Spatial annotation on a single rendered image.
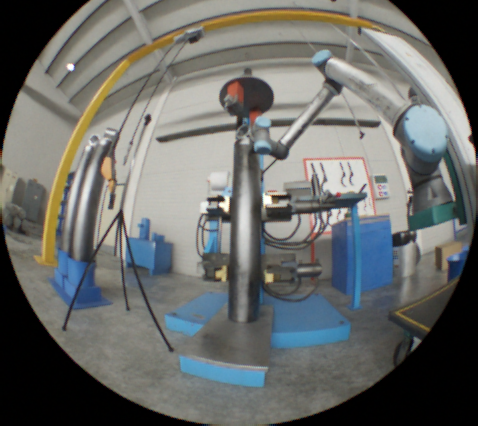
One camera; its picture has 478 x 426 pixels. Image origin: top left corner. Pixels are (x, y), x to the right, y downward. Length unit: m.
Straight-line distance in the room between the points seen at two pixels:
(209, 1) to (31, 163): 10.58
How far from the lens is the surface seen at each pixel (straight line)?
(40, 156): 11.17
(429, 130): 0.55
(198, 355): 0.85
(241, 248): 1.06
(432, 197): 0.68
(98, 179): 1.64
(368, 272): 2.31
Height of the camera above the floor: 0.67
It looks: 20 degrees up
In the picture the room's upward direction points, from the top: 2 degrees clockwise
